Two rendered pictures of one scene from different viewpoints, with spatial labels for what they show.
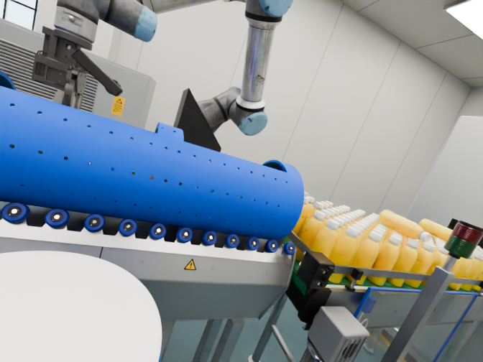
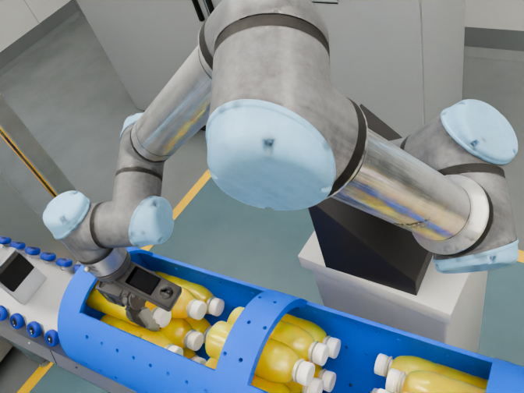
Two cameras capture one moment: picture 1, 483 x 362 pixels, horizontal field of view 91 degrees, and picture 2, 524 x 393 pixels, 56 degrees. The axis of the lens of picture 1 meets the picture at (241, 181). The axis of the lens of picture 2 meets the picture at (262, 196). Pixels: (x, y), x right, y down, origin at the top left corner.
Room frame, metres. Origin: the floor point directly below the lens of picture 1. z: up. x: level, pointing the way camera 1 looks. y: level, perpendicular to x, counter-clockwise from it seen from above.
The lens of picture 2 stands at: (0.60, -0.22, 1.98)
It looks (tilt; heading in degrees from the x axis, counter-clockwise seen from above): 45 degrees down; 68
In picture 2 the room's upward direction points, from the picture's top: 22 degrees counter-clockwise
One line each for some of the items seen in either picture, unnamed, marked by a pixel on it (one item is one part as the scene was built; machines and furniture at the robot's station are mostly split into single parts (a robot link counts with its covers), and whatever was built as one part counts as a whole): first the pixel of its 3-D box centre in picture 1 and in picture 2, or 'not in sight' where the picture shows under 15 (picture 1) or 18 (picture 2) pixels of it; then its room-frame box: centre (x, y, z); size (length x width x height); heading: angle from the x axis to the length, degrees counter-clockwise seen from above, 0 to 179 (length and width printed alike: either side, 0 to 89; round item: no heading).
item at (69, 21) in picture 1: (75, 27); (102, 255); (0.55, 0.46, 1.38); 0.08 x 0.08 x 0.05
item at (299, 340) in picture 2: not in sight; (274, 337); (0.71, 0.27, 1.11); 0.19 x 0.07 x 0.07; 116
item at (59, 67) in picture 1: (65, 63); (122, 277); (0.55, 0.47, 1.30); 0.09 x 0.08 x 0.12; 116
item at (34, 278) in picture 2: not in sight; (19, 277); (0.29, 1.01, 1.00); 0.10 x 0.04 x 0.15; 26
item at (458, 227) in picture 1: (467, 233); not in sight; (0.71, -0.69, 1.23); 0.06 x 0.06 x 0.04
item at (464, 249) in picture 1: (459, 246); not in sight; (0.71, -0.69, 1.18); 0.06 x 0.06 x 0.05
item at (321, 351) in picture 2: not in sight; (320, 354); (0.75, 0.18, 1.11); 0.04 x 0.02 x 0.04; 26
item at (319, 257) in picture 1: (313, 270); not in sight; (0.71, -0.32, 0.95); 0.10 x 0.07 x 0.10; 26
